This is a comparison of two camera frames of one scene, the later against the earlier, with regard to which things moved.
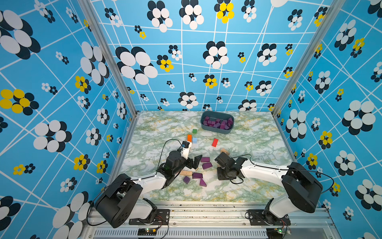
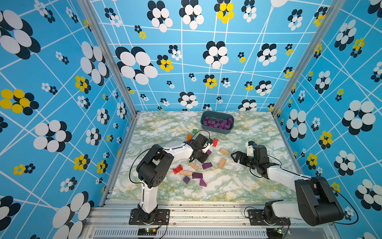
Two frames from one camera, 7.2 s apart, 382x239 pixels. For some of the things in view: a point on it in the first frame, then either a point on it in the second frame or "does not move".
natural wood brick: x=186 y=173 does not move
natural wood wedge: x=224 y=150 does not move
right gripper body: x=223 y=174 → x=251 y=163
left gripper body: x=182 y=164 → x=202 y=157
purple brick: x=206 y=165 does not move
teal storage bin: x=217 y=122 does not move
